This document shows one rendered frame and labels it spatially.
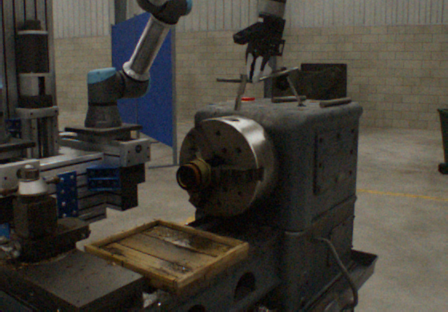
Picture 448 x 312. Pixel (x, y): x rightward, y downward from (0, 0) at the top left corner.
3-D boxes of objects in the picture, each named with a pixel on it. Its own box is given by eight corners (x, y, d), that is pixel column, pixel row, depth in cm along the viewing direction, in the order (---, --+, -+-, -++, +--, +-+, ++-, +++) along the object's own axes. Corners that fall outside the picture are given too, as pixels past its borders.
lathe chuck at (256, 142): (189, 188, 161) (205, 104, 151) (261, 226, 144) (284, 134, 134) (171, 194, 153) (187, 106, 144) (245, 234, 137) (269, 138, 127)
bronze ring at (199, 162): (193, 155, 138) (173, 160, 131) (217, 158, 133) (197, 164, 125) (194, 184, 140) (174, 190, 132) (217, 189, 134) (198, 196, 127)
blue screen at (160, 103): (97, 131, 989) (93, 23, 951) (131, 129, 1023) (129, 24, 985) (149, 169, 622) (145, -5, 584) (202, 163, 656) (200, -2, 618)
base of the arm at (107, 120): (76, 126, 178) (75, 102, 177) (105, 122, 191) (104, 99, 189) (101, 129, 170) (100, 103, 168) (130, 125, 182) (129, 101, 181)
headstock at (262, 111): (267, 177, 218) (269, 97, 212) (362, 193, 190) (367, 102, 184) (187, 207, 171) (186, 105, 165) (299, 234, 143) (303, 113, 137)
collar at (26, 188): (38, 186, 104) (37, 174, 104) (56, 191, 100) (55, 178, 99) (6, 193, 98) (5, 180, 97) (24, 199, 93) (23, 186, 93)
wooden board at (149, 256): (158, 229, 148) (158, 217, 148) (249, 255, 127) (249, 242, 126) (84, 258, 124) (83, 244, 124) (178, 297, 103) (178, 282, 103)
